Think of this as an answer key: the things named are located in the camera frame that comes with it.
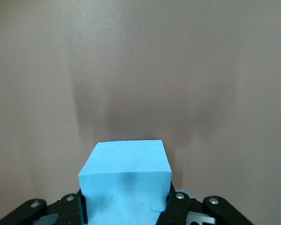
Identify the blue foam cube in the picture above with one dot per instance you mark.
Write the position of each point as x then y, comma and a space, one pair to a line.
124, 182

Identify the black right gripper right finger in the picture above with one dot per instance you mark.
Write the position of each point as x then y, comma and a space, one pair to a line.
215, 211

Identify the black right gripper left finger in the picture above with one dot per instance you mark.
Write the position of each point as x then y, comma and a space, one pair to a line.
37, 213

